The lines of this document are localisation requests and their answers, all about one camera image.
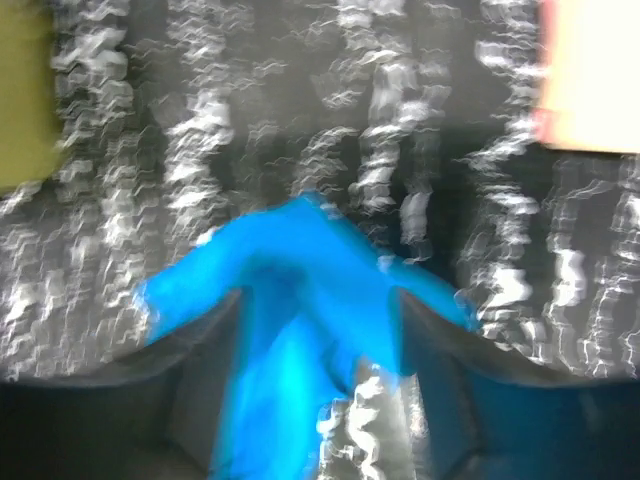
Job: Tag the olive green plastic basket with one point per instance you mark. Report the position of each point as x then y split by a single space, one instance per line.
30 127

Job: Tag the blue t shirt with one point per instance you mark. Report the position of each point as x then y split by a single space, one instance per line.
317 299

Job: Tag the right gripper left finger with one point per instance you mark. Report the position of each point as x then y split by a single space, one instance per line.
151 414

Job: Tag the black marbled table mat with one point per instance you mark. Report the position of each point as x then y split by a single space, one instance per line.
414 120

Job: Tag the folded peach t shirt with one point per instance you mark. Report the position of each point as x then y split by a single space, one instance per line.
589 93

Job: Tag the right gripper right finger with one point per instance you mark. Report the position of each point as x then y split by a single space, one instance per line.
493 414

